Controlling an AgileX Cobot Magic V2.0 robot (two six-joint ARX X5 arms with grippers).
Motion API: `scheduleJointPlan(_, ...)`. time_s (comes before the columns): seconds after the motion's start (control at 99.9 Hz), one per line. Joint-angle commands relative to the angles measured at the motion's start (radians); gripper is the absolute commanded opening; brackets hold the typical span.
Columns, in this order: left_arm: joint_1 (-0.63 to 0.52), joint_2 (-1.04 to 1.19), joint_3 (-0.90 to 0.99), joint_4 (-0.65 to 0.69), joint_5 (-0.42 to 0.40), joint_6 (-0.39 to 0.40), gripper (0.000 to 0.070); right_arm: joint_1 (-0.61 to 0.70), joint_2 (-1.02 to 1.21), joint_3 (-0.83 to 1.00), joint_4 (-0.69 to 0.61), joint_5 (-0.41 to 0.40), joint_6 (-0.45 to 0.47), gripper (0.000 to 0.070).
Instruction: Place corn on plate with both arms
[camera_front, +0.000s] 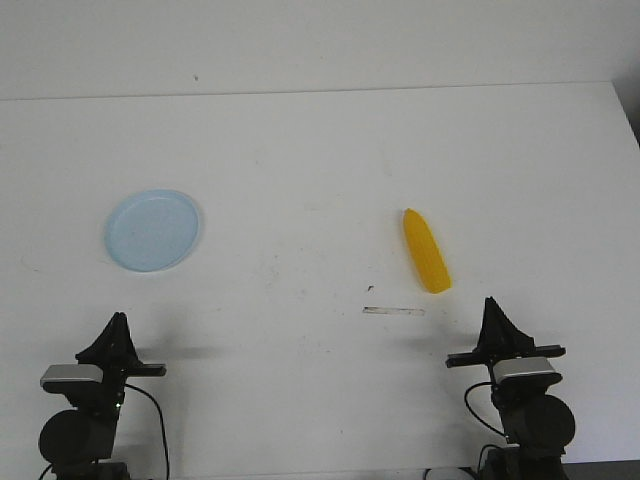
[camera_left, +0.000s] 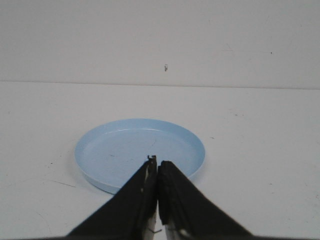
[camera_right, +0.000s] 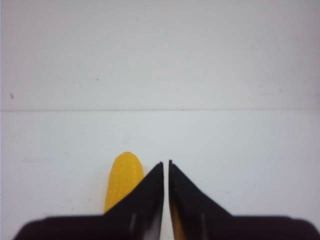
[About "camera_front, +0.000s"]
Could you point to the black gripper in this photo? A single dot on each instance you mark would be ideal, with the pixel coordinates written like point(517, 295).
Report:
point(116, 376)
point(494, 316)

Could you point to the yellow toy corn cob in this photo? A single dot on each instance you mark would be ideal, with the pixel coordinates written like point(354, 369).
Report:
point(425, 253)

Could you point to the light blue round plate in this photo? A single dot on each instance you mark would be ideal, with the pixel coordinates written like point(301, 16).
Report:
point(152, 230)

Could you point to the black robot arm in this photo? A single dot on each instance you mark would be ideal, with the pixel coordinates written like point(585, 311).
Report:
point(78, 443)
point(535, 425)

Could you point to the strip of tape on table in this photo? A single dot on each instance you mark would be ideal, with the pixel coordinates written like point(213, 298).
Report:
point(393, 311)

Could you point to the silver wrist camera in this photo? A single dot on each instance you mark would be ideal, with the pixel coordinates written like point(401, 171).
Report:
point(522, 367)
point(70, 373)

